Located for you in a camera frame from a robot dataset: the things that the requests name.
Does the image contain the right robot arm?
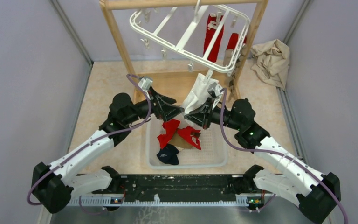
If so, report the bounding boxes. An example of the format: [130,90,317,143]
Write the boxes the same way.
[184,98,349,224]

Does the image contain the tan brown sock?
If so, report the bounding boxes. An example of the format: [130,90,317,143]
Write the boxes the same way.
[169,133,193,149]

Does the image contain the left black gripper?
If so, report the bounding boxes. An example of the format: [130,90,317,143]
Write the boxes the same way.
[124,85,184,125]

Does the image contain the beige crumpled cloth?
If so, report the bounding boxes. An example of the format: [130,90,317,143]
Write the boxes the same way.
[250,39,290,90]

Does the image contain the white plastic basket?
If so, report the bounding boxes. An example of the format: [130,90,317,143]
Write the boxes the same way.
[145,115,228,169]

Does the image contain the brown argyle sock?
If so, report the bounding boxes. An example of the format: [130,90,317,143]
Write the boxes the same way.
[224,44,247,101]

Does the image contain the wooden hanger stand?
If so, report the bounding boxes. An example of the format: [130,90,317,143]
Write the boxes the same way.
[99,0,268,103]

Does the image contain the red santa sock left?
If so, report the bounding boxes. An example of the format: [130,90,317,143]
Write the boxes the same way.
[203,13,225,63]

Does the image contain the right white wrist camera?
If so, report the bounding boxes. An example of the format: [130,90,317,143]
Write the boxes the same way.
[207,83,223,108]

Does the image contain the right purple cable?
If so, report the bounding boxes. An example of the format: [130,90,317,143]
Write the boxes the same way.
[219,88,350,224]

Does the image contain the white clip drying hanger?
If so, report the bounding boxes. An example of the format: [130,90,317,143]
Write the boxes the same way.
[129,0,251,76]

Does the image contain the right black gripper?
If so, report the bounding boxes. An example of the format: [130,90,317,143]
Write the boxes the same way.
[185,97,242,131]

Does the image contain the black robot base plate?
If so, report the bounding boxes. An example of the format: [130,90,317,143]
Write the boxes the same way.
[91,174,266,210]

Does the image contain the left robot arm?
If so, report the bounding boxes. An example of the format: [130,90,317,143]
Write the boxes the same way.
[31,88,184,214]

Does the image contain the white sock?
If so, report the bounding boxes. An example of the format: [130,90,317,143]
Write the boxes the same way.
[181,73,219,115]

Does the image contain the navy santa sock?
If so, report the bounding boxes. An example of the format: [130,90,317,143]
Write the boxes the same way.
[157,144,180,166]

